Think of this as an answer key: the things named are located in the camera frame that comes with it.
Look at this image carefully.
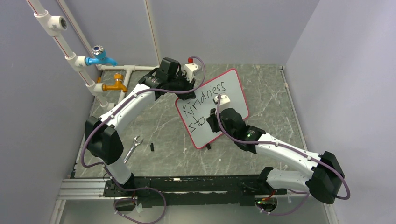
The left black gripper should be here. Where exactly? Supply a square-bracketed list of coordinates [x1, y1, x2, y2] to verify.
[169, 72, 196, 102]

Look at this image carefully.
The pink-framed whiteboard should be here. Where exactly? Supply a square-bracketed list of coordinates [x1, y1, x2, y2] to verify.
[175, 69, 250, 149]

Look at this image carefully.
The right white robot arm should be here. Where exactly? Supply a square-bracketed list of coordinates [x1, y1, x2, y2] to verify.
[206, 108, 351, 204]

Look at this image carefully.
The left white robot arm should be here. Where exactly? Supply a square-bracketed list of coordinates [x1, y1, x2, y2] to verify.
[81, 57, 205, 196]

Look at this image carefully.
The orange faucet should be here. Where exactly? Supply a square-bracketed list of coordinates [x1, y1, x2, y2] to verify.
[101, 73, 127, 93]

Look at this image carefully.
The silver wrench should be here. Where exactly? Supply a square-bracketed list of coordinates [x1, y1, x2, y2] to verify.
[123, 135, 143, 164]

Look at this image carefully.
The blue faucet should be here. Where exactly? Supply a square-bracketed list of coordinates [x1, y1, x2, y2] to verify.
[85, 45, 118, 66]

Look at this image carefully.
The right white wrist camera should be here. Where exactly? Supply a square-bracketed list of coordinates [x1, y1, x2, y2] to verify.
[213, 94, 231, 112]

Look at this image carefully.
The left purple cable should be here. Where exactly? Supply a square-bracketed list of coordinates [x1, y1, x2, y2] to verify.
[81, 56, 207, 224]

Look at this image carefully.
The purple cable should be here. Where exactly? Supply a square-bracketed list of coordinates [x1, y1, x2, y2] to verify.
[215, 94, 352, 217]
[81, 56, 207, 224]

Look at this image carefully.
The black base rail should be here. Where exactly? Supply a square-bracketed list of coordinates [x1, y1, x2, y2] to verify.
[103, 175, 285, 208]

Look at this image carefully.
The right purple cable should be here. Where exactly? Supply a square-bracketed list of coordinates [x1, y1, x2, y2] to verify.
[215, 94, 352, 217]

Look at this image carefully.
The white pvc pipe frame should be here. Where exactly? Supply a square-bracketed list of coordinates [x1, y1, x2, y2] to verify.
[26, 0, 155, 111]

